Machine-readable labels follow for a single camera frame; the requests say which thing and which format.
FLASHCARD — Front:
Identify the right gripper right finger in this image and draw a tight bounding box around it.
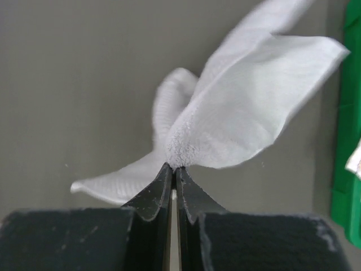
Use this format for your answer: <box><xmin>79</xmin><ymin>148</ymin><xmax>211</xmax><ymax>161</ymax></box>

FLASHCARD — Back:
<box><xmin>175</xmin><ymin>167</ymin><xmax>228</xmax><ymax>270</ymax></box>

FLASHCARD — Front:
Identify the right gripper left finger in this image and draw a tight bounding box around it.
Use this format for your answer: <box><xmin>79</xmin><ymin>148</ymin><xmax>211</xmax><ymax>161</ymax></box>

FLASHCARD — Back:
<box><xmin>123</xmin><ymin>163</ymin><xmax>173</xmax><ymax>270</ymax></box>

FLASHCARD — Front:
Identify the white green towel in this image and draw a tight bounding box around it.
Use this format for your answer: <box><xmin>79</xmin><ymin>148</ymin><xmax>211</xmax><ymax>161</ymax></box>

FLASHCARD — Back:
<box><xmin>71</xmin><ymin>1</ymin><xmax>349</xmax><ymax>206</ymax></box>

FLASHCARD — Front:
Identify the green plastic bin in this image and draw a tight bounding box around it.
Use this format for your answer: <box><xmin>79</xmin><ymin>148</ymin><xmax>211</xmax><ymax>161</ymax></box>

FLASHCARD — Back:
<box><xmin>331</xmin><ymin>1</ymin><xmax>360</xmax><ymax>248</ymax></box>

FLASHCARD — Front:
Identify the cream patterned towel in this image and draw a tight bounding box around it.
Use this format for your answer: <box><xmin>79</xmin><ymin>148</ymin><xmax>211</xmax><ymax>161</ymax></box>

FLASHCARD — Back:
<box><xmin>345</xmin><ymin>141</ymin><xmax>361</xmax><ymax>179</ymax></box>

